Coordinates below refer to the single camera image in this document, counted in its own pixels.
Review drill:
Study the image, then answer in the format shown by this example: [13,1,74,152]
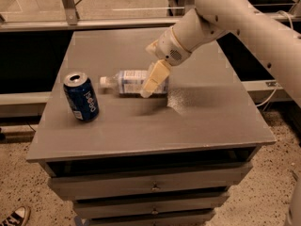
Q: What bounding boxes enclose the middle grey drawer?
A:
[73,192,230,218]

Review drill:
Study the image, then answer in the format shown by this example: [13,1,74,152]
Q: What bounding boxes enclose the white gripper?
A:
[140,27,191,98]

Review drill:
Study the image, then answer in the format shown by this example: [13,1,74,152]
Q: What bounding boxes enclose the black white sneaker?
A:
[0,206,31,226]

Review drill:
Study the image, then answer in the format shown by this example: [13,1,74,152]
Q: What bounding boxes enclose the metal railing frame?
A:
[0,0,301,33]

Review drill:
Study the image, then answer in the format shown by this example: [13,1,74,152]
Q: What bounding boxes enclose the grey drawer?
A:
[90,210,215,226]
[73,192,230,218]
[49,162,252,201]

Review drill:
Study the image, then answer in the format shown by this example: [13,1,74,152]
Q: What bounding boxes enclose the blue pepsi soda can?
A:
[63,72,99,121]

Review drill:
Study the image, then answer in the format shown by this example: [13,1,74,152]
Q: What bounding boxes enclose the top grey drawer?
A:
[49,162,252,201]

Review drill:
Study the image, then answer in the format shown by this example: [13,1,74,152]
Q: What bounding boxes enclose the bottom grey drawer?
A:
[90,210,215,226]

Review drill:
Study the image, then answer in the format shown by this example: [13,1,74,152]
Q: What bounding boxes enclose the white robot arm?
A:
[140,0,301,105]

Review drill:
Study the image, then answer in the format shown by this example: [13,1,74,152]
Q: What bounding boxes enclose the clear blue plastic water bottle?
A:
[99,69,170,96]

